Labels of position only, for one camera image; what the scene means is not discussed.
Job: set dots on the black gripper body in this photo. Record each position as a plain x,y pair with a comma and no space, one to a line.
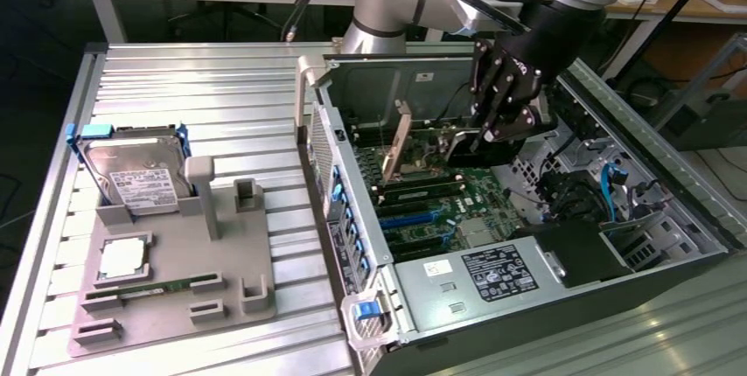
553,39

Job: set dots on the Nvidia graphics card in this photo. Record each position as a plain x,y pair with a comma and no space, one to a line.
479,157

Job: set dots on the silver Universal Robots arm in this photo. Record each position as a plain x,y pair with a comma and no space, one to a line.
396,4

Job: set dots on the perforated metal disk bay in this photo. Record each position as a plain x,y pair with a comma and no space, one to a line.
525,183

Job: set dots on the green Dell motherboard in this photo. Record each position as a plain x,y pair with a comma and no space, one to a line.
484,192

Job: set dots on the CPU socket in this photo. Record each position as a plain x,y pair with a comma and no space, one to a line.
416,166

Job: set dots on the black stand pole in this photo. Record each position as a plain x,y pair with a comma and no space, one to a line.
675,6

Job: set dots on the thin socket locking lever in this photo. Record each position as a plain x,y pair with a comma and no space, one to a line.
381,135

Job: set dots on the RAM stick with black label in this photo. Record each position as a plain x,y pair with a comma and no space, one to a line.
416,195

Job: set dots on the silver chipset heatsink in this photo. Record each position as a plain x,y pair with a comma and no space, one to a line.
479,234

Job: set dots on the blue expansion slot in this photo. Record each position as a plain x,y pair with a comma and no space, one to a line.
413,220

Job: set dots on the dark grey equipment box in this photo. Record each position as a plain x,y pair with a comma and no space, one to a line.
717,122

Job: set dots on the blue card retention clip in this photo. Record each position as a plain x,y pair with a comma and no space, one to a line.
335,173
364,269
336,191
351,229
356,249

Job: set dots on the black expansion slot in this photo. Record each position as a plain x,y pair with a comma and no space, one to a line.
416,247

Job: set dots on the grey power supply unit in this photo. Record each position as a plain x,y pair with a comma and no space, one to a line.
437,297

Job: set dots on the black regulatory label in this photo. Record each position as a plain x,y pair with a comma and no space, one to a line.
339,258

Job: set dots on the open black PC case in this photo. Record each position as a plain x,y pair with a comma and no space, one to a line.
553,328

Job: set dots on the blue case release latch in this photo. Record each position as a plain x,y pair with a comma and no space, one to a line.
365,311

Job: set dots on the hard disk in blue carrier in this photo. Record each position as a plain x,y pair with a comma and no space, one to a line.
140,175

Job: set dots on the grey printed parts rack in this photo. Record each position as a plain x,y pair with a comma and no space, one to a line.
169,253

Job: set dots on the silver CPU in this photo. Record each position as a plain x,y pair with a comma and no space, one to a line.
122,258

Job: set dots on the green RAM stick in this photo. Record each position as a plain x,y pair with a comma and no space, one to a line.
145,290

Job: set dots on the aluminium profile frame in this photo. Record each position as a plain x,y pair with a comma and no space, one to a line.
696,81

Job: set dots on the black intrusion switch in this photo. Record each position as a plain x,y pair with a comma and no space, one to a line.
340,134

